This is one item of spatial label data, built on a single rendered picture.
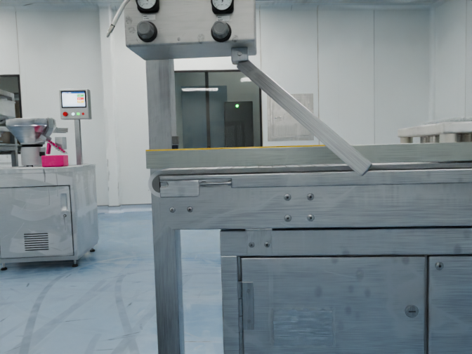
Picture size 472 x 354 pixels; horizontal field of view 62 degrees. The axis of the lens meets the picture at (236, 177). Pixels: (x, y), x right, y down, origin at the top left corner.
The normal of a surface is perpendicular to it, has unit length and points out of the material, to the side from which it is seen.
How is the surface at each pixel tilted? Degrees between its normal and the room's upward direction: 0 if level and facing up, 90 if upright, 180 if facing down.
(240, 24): 90
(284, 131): 90
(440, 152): 90
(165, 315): 90
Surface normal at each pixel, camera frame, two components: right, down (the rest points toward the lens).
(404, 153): -0.07, 0.07
